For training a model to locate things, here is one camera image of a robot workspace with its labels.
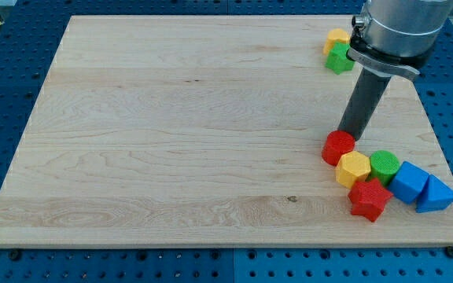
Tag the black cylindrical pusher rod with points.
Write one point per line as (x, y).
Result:
(365, 97)

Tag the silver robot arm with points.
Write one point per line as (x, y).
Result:
(389, 38)

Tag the green star block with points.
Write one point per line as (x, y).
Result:
(337, 60)

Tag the yellow heart block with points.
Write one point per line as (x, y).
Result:
(335, 35)

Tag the red star block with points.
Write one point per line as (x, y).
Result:
(369, 199)

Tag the red cylinder block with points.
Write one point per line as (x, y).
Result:
(337, 143)

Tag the green cylinder block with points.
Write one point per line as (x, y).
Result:
(383, 166)

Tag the yellow hexagon block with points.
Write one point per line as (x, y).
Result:
(352, 167)

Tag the blue cube block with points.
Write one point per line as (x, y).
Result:
(408, 182)

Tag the blue triangle block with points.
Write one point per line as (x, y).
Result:
(436, 196)

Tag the light wooden board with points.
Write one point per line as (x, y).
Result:
(193, 132)

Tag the blue perforated table base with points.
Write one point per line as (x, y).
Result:
(29, 39)

